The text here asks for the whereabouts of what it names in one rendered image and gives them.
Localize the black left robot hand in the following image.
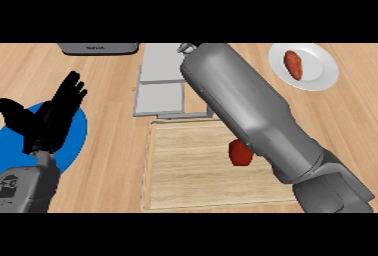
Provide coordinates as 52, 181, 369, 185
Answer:
0, 70, 90, 155

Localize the grey tiered shelf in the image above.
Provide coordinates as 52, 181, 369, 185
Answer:
131, 43, 221, 120

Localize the pale wooden tray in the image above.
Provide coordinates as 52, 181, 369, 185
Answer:
140, 117, 303, 212

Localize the red tomato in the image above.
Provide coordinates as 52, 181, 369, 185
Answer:
227, 139, 257, 167

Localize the blue round plate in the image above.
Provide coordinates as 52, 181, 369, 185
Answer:
0, 101, 89, 176

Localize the dark grey appliance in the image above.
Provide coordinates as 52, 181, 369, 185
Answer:
56, 43, 140, 57

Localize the reddish brown sweet potato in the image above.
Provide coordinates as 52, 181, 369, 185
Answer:
282, 49, 306, 82

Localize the white round plate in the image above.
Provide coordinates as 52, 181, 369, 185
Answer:
267, 43, 341, 92

